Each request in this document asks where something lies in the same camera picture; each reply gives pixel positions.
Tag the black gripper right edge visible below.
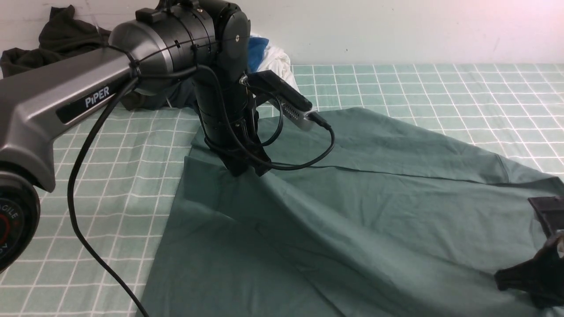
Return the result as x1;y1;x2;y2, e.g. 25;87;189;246
494;196;564;310

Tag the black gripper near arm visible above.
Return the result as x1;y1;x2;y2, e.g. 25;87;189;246
204;110;271;178

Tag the green long-sleeved shirt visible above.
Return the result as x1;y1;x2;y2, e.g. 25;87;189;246
142;108;563;317

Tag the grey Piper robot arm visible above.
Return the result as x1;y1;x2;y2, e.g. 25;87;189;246
1;1;563;317

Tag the dark grey crumpled garment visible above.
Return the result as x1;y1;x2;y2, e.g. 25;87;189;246
121;79;197;111

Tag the white crumpled garment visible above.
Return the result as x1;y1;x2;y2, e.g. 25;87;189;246
250;33;299;91

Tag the green checkered tablecloth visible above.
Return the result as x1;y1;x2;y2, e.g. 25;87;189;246
0;64;564;317

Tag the blue crumpled garment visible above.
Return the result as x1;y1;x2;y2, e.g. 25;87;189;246
248;36;270;73

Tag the dark olive crumpled garment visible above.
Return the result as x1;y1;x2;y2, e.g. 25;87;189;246
0;5;111;78

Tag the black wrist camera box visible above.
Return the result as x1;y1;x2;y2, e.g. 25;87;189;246
241;70;314;132

